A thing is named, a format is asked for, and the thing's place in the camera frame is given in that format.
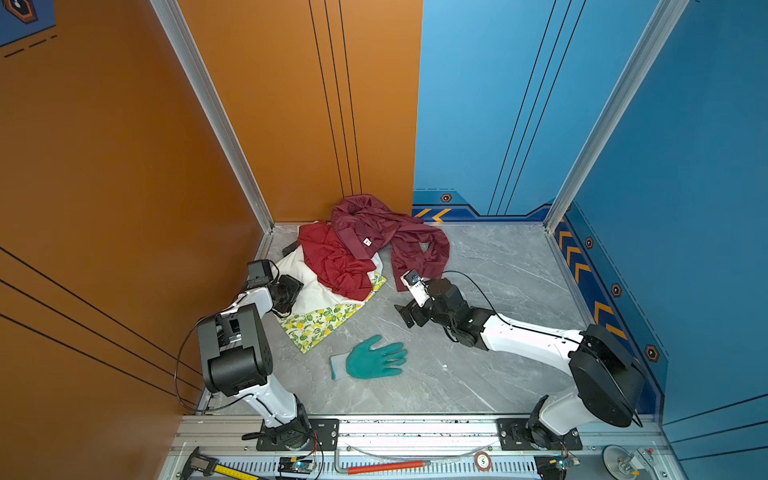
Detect round red white sticker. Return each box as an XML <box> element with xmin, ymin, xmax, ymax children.
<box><xmin>474</xmin><ymin>451</ymin><xmax>492</xmax><ymax>472</ymax></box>

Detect red handled allen key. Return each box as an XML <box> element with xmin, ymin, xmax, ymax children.
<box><xmin>333</xmin><ymin>451</ymin><xmax>432</xmax><ymax>475</ymax></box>

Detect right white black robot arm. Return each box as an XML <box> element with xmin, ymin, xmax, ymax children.
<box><xmin>397</xmin><ymin>270</ymin><xmax>647</xmax><ymax>450</ymax></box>

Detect maroon shirt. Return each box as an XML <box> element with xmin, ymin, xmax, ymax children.
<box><xmin>331</xmin><ymin>194</ymin><xmax>450</xmax><ymax>279</ymax></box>

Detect dark grey cloth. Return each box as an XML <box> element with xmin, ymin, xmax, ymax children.
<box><xmin>281</xmin><ymin>241</ymin><xmax>299</xmax><ymax>257</ymax></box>

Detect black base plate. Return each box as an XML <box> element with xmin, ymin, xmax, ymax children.
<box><xmin>496</xmin><ymin>417</ymin><xmax>583</xmax><ymax>451</ymax></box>
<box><xmin>256</xmin><ymin>417</ymin><xmax>340</xmax><ymax>452</ymax></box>

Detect white cloth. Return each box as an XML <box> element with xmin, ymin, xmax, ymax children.
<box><xmin>276</xmin><ymin>247</ymin><xmax>374</xmax><ymax>315</ymax></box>

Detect green work glove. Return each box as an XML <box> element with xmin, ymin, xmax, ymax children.
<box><xmin>329</xmin><ymin>335</ymin><xmax>407</xmax><ymax>380</ymax></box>

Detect round metal disc part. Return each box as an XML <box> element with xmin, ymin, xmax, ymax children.
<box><xmin>602</xmin><ymin>445</ymin><xmax>654</xmax><ymax>480</ymax></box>

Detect red cloth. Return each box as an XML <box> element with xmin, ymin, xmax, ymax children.
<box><xmin>298</xmin><ymin>223</ymin><xmax>375</xmax><ymax>301</ymax></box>

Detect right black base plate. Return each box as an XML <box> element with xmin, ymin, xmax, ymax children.
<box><xmin>496</xmin><ymin>417</ymin><xmax>583</xmax><ymax>451</ymax></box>

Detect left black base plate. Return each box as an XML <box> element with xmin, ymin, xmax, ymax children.
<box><xmin>256</xmin><ymin>417</ymin><xmax>340</xmax><ymax>452</ymax></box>

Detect lemon print cloth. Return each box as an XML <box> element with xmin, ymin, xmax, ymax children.
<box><xmin>278</xmin><ymin>271</ymin><xmax>387</xmax><ymax>354</ymax></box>

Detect right small circuit board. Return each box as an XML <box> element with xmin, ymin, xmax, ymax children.
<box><xmin>550</xmin><ymin>456</ymin><xmax>580</xmax><ymax>471</ymax></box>

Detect digital caliper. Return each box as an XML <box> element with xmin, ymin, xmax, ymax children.
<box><xmin>178</xmin><ymin>447</ymin><xmax>219</xmax><ymax>480</ymax></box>

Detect left green circuit board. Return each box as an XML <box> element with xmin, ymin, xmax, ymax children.
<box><xmin>277</xmin><ymin>457</ymin><xmax>316</xmax><ymax>476</ymax></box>

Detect yellow tape measure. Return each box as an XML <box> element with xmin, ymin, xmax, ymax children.
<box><xmin>214</xmin><ymin>464</ymin><xmax>260</xmax><ymax>480</ymax></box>

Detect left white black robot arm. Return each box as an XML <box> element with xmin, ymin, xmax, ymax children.
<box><xmin>184</xmin><ymin>275</ymin><xmax>314</xmax><ymax>450</ymax></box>

